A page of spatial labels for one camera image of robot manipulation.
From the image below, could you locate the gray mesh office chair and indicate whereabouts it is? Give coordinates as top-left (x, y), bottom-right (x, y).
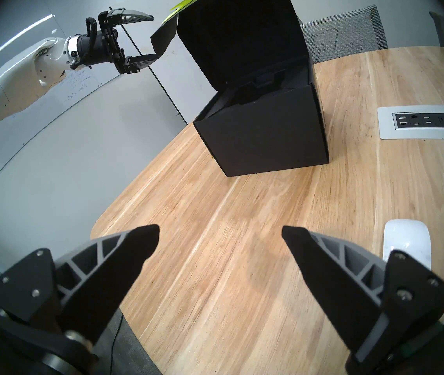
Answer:
top-left (300, 5), bottom-right (389, 65)

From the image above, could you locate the silver table power panel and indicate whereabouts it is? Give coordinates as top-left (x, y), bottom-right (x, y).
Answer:
top-left (377, 106), bottom-right (444, 140)

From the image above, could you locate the black cardboard box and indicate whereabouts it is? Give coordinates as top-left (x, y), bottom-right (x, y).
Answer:
top-left (151, 0), bottom-right (330, 178)

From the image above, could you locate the black floor cable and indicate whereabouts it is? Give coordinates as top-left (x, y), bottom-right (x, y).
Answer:
top-left (109, 316), bottom-right (127, 375)

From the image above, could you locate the white computer mouse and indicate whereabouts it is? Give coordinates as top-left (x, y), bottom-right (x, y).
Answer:
top-left (383, 219), bottom-right (432, 270)

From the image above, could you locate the rolling whiteboard on stand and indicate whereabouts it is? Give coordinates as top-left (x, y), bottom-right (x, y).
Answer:
top-left (122, 23), bottom-right (218, 125)

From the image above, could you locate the gray plain-back office chair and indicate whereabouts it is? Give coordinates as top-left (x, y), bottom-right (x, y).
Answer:
top-left (429, 11), bottom-right (444, 47)

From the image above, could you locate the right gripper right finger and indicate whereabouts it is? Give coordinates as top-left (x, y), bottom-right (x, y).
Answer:
top-left (283, 226), bottom-right (444, 375)

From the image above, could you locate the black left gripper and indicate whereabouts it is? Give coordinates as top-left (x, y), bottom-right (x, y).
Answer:
top-left (75, 7), bottom-right (161, 76)

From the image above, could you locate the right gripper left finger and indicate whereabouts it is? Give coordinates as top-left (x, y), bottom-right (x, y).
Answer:
top-left (0, 224), bottom-right (160, 375)

